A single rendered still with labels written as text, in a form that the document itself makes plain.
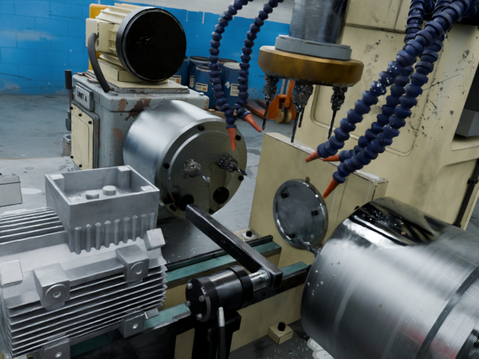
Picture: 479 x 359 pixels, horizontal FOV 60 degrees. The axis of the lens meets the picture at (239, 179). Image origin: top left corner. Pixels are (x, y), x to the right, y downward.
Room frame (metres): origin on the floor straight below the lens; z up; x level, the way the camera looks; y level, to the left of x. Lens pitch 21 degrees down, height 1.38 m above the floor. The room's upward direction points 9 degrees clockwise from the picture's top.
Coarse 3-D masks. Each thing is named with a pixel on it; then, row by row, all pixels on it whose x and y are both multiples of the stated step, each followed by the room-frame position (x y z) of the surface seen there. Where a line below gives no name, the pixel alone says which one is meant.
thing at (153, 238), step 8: (152, 232) 0.50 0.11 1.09; (160, 232) 0.50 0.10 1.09; (144, 240) 0.50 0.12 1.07; (152, 240) 0.49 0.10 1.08; (160, 240) 0.49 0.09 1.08; (152, 248) 0.48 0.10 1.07; (0, 264) 0.38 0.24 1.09; (8, 264) 0.38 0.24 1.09; (16, 264) 0.38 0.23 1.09; (0, 272) 0.37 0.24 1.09; (8, 272) 0.37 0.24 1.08; (16, 272) 0.38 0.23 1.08; (0, 280) 0.37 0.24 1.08; (8, 280) 0.37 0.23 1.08; (16, 280) 0.37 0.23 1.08; (152, 312) 0.49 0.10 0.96
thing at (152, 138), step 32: (128, 128) 0.96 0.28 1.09; (160, 128) 0.87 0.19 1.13; (192, 128) 0.85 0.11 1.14; (224, 128) 0.91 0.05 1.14; (128, 160) 0.90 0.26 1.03; (160, 160) 0.81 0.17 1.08; (192, 160) 0.84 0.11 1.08; (224, 160) 0.90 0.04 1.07; (160, 192) 0.81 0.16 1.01; (192, 192) 0.86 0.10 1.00; (224, 192) 0.91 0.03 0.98
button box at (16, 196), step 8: (0, 176) 0.62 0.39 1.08; (8, 176) 0.63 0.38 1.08; (16, 176) 0.63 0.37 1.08; (0, 184) 0.61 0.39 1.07; (8, 184) 0.62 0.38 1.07; (16, 184) 0.63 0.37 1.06; (0, 192) 0.61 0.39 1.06; (8, 192) 0.62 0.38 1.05; (16, 192) 0.62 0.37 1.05; (0, 200) 0.60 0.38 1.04; (8, 200) 0.61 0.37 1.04; (16, 200) 0.62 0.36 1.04
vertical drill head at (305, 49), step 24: (312, 0) 0.71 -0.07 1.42; (336, 0) 0.71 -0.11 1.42; (312, 24) 0.71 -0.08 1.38; (336, 24) 0.71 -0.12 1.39; (264, 48) 0.72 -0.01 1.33; (288, 48) 0.70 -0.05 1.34; (312, 48) 0.69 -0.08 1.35; (336, 48) 0.69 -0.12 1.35; (264, 72) 0.72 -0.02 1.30; (288, 72) 0.67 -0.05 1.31; (312, 72) 0.66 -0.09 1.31; (336, 72) 0.67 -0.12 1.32; (360, 72) 0.70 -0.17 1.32; (264, 96) 0.74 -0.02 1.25; (336, 96) 0.74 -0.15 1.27; (264, 120) 0.74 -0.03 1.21
